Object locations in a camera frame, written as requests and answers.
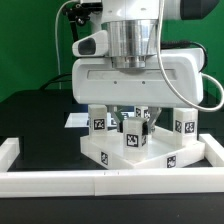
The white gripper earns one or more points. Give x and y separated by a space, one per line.
172 79

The white square table top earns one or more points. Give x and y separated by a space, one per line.
160 151

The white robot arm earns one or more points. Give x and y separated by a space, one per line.
124 62

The white marker sheet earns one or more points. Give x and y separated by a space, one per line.
76 120

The white U-shaped fence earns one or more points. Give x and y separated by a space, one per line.
102 183

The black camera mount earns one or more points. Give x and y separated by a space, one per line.
79 13

